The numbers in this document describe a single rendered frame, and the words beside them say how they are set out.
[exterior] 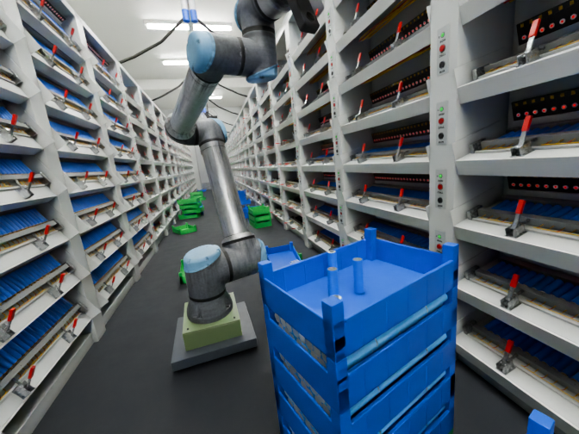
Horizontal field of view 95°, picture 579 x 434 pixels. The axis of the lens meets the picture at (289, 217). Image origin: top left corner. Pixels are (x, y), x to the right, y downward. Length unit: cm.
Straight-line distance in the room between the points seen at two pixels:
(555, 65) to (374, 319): 63
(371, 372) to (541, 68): 69
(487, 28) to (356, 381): 94
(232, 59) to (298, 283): 57
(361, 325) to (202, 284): 81
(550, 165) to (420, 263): 35
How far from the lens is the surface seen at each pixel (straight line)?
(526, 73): 83
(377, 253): 66
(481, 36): 102
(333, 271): 45
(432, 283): 50
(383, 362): 46
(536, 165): 81
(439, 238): 100
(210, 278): 110
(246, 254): 114
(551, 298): 94
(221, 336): 119
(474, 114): 98
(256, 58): 81
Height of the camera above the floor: 73
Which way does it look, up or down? 12 degrees down
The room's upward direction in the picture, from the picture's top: 6 degrees counter-clockwise
